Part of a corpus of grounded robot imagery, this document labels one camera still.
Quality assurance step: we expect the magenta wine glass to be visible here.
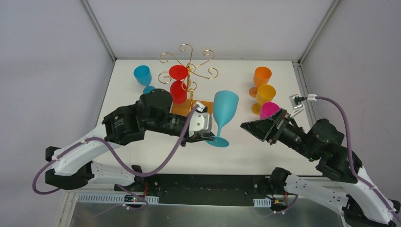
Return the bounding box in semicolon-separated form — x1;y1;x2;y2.
259;102;280;119

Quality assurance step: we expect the teal wine glass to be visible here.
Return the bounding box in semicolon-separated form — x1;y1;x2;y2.
207;90;239;148

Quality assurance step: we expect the wooden rack base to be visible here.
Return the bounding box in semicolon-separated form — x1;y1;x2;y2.
171;99;213;116

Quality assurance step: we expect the yellow wine glass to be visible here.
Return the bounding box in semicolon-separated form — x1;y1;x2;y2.
249;84;277;115

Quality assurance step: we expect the controller board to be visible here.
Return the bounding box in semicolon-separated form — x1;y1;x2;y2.
270;201;288;211
124;194;146;203

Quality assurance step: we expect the orange wine glass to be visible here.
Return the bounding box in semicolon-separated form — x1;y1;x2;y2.
248;66;272;97

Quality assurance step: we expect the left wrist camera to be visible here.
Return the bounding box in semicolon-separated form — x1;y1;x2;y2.
187;101;212;137

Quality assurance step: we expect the blue wine glass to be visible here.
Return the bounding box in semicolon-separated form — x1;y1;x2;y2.
133;65;155;94

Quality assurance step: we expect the left controller board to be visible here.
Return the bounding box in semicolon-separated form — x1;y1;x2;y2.
124;194;146;203

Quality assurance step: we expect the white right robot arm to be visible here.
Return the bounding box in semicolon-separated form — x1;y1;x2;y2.
241;109;401;227

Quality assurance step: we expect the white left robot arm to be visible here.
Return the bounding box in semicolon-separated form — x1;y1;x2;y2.
45;89;214;191

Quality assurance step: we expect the right controller board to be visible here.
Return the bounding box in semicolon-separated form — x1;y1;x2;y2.
270;201;288;211

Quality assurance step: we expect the red wine glass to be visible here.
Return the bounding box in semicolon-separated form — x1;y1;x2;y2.
169;65;188;104

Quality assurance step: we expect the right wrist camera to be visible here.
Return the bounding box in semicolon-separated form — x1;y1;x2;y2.
289;94;317;118

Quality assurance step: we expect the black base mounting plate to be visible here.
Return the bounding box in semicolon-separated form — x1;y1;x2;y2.
125;174;285;206

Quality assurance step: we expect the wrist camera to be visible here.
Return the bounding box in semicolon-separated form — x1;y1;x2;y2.
187;101;212;137
289;94;317;118

